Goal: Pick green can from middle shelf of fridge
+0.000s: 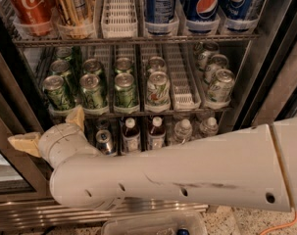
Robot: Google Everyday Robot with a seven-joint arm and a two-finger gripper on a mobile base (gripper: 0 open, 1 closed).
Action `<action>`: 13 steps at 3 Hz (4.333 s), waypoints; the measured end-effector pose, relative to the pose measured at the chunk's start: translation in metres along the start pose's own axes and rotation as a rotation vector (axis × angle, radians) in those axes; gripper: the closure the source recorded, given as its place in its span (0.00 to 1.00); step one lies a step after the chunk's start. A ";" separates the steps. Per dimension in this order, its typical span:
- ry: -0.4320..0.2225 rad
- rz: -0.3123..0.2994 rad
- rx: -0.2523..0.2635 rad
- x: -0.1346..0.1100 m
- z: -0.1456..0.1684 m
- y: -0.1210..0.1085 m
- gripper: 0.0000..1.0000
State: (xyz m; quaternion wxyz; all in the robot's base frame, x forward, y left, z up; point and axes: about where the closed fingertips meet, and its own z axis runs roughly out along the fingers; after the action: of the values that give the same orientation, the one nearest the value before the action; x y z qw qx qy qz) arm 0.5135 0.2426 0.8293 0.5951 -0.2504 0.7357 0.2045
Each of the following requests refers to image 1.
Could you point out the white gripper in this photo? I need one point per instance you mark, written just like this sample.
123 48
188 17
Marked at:
55 137

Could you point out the green can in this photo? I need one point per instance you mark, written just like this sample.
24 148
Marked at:
64 69
65 53
58 93

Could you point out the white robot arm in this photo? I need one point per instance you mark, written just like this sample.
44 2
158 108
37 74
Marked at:
249 168

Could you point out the silver can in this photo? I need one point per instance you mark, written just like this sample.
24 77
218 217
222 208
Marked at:
104 142
102 124

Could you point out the green can column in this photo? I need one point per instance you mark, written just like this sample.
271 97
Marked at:
95 67
125 91
123 64
92 92

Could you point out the white diet can front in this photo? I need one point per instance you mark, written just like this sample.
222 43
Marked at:
158 89

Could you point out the white diet can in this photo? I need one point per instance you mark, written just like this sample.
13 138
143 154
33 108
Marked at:
156 63
158 89

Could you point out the steel fridge cabinet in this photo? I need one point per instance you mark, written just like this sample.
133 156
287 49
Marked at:
261 55

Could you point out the white diet can back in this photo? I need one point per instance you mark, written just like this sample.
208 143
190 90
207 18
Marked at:
156 63

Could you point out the red Coca-Cola can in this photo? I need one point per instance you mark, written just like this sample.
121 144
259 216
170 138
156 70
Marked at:
36 14

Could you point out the gold soda can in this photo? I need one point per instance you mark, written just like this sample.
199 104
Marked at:
76 18

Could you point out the blue Pepsi can left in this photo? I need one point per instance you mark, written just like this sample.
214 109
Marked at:
159 14

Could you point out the blue pepsi can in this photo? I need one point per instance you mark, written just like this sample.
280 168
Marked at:
159 14
201 10
242 10

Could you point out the white can right back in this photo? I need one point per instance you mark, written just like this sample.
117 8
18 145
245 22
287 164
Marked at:
203 51

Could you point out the white can right middle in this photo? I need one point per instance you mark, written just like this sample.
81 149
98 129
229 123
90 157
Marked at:
217 62

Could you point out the blue Pepsi can middle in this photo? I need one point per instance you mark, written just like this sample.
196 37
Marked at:
201 10

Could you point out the blue Pepsi can right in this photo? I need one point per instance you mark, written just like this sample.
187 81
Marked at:
242 10

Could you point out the dark juice bottle left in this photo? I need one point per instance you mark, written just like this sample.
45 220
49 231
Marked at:
131 136

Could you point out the dark juice bottle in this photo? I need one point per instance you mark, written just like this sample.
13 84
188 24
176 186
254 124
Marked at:
131 136
156 134

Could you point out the dark juice bottle right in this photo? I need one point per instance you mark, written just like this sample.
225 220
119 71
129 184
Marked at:
156 134

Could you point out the clear water bottle left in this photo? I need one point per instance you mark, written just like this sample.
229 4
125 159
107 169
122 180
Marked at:
182 131

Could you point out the clear water bottle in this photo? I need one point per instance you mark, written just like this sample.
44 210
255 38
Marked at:
182 131
208 127

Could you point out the empty white middle tray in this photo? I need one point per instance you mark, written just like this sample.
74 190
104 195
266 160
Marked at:
185 94

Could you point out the clear plastic bin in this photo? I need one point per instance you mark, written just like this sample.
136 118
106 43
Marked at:
162 223

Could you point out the clear water bottle right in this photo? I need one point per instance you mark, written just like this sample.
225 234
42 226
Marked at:
208 127

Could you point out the blue bottle cap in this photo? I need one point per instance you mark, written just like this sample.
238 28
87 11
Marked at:
182 231

